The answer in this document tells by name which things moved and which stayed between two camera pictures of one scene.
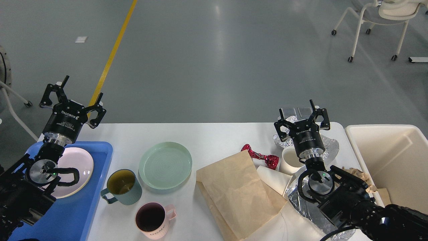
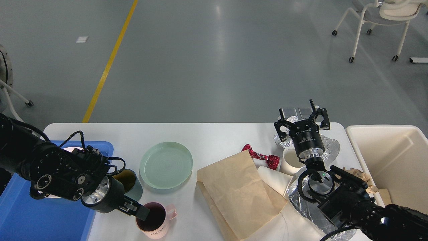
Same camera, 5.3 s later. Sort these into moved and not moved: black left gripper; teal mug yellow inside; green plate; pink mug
Moved: black left gripper
Not moved: teal mug yellow inside; pink mug; green plate
